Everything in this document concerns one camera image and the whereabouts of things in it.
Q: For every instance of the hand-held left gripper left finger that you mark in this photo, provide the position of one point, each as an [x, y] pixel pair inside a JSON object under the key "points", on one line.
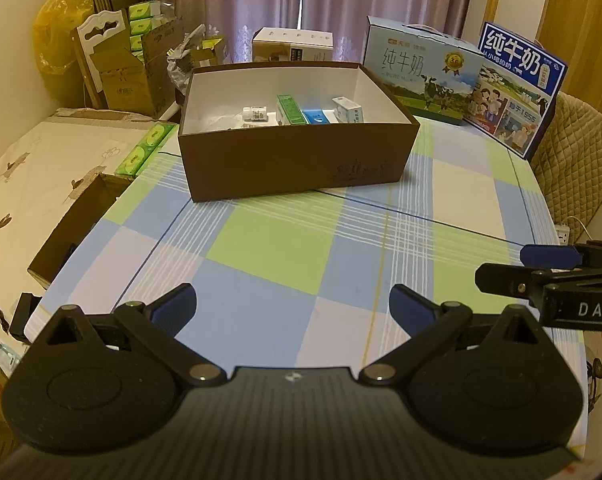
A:
{"points": [[173, 305]]}

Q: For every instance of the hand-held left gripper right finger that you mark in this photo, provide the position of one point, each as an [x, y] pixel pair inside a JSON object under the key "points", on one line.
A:
{"points": [[406, 305]]}

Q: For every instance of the wooden slat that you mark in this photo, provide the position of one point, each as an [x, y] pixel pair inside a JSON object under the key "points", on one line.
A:
{"points": [[494, 10]]}

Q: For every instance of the white carved chair back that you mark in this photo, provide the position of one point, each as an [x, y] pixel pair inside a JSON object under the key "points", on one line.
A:
{"points": [[101, 22]]}

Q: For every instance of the open brown shipping carton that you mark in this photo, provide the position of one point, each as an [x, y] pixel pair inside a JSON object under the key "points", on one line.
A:
{"points": [[126, 85]]}

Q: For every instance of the green tissue bundle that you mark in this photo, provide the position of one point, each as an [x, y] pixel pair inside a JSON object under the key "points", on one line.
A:
{"points": [[146, 150]]}

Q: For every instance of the white and brown carton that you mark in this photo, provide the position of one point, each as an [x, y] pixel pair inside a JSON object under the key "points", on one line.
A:
{"points": [[291, 42]]}

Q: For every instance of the brown box lid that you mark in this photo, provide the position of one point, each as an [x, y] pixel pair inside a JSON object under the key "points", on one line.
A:
{"points": [[66, 240]]}

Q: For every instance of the white plastic clip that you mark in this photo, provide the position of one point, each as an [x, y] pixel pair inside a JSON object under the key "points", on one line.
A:
{"points": [[255, 113]]}

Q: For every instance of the green medicine box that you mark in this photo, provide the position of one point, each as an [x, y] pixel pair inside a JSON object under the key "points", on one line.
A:
{"points": [[288, 110]]}

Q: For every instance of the dark blue milk carton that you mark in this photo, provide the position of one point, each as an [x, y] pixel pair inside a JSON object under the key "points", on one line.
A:
{"points": [[516, 90]]}

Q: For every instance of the wooden wardrobe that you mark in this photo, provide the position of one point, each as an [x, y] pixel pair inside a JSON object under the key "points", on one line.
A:
{"points": [[586, 20]]}

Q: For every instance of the quilted brown chair cover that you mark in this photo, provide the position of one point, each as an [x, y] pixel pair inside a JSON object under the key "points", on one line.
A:
{"points": [[576, 160]]}

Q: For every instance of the trash bin with bag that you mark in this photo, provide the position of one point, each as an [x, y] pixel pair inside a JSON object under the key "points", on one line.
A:
{"points": [[191, 55]]}

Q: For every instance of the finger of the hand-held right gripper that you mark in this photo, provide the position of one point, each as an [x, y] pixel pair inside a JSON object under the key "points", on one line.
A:
{"points": [[551, 255], [506, 280]]}

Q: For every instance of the brown cardboard box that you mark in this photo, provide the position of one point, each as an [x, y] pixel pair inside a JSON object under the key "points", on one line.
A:
{"points": [[291, 165]]}

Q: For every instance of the light blue milk carton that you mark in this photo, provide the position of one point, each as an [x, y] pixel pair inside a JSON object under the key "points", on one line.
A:
{"points": [[411, 65]]}

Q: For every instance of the white power strip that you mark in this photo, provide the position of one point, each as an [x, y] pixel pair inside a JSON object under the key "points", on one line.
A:
{"points": [[563, 234]]}

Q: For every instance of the stack of green tissue packs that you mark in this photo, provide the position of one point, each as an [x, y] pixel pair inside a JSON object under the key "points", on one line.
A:
{"points": [[146, 25]]}

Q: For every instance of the yellow plastic bag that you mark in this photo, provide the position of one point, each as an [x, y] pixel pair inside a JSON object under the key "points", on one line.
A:
{"points": [[61, 35]]}

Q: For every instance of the blue and white tube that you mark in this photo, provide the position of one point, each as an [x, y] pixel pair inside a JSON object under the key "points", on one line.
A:
{"points": [[315, 117]]}

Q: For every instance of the checked tablecloth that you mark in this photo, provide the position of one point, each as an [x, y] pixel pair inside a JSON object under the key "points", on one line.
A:
{"points": [[261, 270]]}

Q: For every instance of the white medicine box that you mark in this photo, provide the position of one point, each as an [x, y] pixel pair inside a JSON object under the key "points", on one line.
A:
{"points": [[348, 110]]}

